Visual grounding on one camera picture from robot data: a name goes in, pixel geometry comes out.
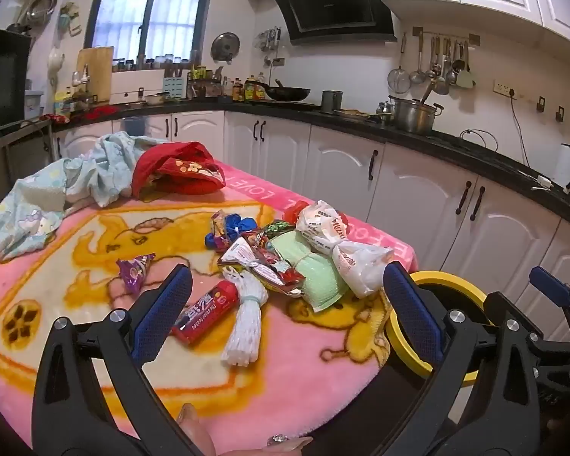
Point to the white figurine bottle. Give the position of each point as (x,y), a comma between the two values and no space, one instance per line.
(56,61)

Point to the white red-printed plastic bag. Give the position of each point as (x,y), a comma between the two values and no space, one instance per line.
(323,232)

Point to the white wall socket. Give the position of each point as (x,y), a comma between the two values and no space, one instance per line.
(503,89)

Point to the row of sauce bottles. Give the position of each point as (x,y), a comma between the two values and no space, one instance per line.
(247,89)

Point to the person's left hand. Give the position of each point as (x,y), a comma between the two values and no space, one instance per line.
(194,430)

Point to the green sponge cloth bundle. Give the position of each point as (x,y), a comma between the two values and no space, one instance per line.
(313,285)

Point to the yellow rimmed trash bin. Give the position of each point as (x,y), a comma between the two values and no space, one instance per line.
(403,349)

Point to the red embroidered cloth bag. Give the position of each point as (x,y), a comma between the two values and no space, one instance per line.
(171,156)

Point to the purple snack wrapper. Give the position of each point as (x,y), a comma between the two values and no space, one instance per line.
(135,273)

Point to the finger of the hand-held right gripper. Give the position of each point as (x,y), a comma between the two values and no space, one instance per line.
(498,306)
(546,280)

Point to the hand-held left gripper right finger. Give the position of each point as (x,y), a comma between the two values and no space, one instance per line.
(411,308)

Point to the pale blue plastic box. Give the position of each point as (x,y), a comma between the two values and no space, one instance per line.
(34,104)

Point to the white black appliance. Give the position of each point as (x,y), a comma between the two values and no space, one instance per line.
(566,166)

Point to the steel colander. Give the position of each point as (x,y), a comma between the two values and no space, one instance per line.
(42,4)

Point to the light blue printed cloth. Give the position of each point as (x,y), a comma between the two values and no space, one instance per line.
(99,171)

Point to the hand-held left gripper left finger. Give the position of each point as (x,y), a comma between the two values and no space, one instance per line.
(164,308)

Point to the row of spice jars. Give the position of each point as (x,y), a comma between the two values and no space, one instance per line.
(156,61)

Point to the black wok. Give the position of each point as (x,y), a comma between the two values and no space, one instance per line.
(287,92)

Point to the green pea snack packet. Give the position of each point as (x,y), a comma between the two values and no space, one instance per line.
(278,228)

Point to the red counter cloth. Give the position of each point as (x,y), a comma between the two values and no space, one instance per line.
(99,113)

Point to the row of hanging utensils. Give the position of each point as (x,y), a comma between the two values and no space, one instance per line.
(437,66)

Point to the blue plastic basket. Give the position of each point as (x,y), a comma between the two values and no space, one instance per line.
(175,86)

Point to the printed pink blanket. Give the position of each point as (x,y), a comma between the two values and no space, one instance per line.
(289,365)

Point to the black wall hook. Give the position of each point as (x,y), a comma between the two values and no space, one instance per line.
(541,103)
(560,113)

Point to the dark framed window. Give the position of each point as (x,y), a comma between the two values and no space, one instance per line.
(171,14)

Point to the metal mug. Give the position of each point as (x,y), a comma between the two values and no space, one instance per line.
(331,100)

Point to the red snack tube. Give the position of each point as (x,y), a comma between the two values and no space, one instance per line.
(204,311)

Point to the steel pot lid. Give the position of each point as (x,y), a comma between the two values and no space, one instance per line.
(225,46)

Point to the white base cabinets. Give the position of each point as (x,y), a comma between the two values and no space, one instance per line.
(337,161)

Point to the silver red snack packet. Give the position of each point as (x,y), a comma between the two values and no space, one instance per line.
(247,259)

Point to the black range hood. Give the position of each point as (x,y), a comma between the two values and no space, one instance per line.
(332,4)

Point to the steel cooking pot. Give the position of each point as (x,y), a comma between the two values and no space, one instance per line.
(413,116)

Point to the black microwave oven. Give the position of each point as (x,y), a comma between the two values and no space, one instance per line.
(0,76)

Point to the chrome faucet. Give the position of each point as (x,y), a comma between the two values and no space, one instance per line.
(81,76)

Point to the wooden cutting board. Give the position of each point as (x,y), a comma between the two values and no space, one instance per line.
(97,71)

